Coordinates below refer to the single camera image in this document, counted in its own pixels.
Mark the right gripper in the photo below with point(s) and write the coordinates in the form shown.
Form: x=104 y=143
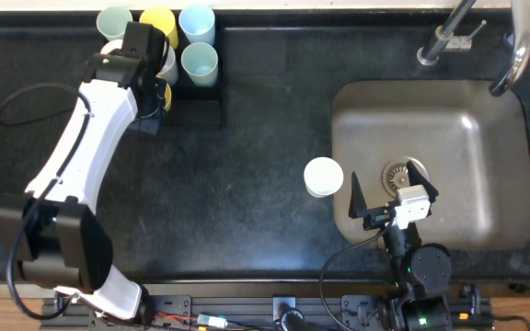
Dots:
x=377 y=218

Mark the yellow cup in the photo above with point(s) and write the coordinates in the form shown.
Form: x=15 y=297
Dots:
x=168 y=95
x=159 y=14

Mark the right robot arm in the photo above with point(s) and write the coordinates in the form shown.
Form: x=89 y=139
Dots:
x=430 y=266

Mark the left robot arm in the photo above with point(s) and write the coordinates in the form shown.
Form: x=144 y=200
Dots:
x=99 y=119

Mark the white cup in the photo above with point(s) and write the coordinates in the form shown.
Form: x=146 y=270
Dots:
x=111 y=46
x=323 y=177

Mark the steel sink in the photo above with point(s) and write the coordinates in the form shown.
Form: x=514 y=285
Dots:
x=476 y=161

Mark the steel tap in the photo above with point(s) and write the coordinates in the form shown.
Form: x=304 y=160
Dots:
x=444 y=32

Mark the black tray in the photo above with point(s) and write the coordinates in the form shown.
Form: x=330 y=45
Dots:
x=196 y=115

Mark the green cup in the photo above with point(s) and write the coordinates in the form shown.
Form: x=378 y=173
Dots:
x=199 y=63
x=112 y=23

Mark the grey cup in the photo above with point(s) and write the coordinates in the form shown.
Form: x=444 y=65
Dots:
x=171 y=69

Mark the blue cup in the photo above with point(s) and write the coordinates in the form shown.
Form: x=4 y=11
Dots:
x=197 y=24

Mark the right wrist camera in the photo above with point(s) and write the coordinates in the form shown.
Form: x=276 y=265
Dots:
x=412 y=207

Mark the mounting rail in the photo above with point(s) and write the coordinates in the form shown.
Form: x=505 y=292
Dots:
x=246 y=305

